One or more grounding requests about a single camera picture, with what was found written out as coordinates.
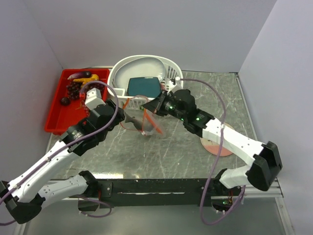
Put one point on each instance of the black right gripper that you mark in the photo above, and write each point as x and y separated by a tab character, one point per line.
156	105

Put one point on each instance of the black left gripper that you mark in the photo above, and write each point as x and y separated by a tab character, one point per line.
120	117

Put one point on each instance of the dark red grape bunch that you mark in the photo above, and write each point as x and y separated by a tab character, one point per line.
88	87

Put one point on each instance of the clear zip bag orange zipper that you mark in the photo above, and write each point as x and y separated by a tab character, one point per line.
146	117

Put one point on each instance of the dark red toy plum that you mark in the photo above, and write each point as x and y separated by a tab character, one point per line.
64	101

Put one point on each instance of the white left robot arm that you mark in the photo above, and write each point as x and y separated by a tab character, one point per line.
28	194

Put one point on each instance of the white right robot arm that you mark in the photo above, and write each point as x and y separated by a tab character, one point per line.
263	161

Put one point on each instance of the red plastic tray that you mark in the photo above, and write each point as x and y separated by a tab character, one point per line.
61	117

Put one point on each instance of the teal square plate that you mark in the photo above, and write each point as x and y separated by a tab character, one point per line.
146	86

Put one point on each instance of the purple toy eggplant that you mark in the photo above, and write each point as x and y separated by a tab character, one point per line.
81	74

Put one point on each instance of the pink cream round plate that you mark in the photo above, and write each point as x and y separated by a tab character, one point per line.
213	147

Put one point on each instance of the white oval plate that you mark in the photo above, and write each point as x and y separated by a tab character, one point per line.
135	68

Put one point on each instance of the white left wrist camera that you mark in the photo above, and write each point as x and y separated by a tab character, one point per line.
93	99

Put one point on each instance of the black base frame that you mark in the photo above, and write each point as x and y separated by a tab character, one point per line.
221	205

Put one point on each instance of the aluminium rail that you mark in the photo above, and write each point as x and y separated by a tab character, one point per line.
269	189

